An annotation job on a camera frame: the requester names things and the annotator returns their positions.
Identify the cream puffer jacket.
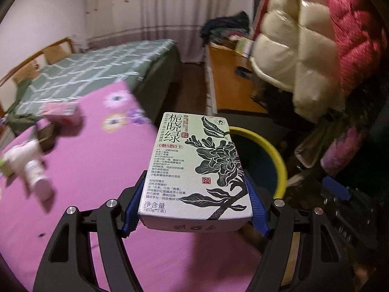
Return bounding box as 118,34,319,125
251,0,342,122

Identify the green checked bed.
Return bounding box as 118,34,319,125
6,39,181,134

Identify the wooden bed headboard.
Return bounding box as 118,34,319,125
0,36,73,113

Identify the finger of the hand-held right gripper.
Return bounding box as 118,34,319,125
323,176,350,203

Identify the pile of mixed clothes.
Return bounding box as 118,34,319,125
199,10,253,45

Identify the wooden side desk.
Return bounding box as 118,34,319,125
204,41,269,114

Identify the pink floral tablecloth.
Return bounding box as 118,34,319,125
0,81,262,292

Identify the pink white curtain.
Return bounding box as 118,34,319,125
83,0,262,64

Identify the brown pillow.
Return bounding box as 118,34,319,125
43,44,69,64

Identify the white plastic bottle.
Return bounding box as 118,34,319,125
24,158,52,202

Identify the brown pouch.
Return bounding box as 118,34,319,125
36,121,59,153

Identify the white black flower tea box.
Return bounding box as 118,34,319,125
137,112,254,233

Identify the yellow rimmed trash bin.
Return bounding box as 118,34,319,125
228,126,288,201

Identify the green paper box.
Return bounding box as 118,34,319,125
236,38,254,56

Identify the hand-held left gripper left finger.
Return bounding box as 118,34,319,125
32,170,146,292

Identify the red quilted coat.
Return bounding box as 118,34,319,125
316,0,380,98

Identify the pink carton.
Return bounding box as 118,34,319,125
41,101,83,126

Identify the green-white tube bottle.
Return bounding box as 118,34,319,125
0,155,16,178

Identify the pink floral garment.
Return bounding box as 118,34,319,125
320,125,365,175

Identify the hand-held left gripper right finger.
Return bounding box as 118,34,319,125
243,176,354,292

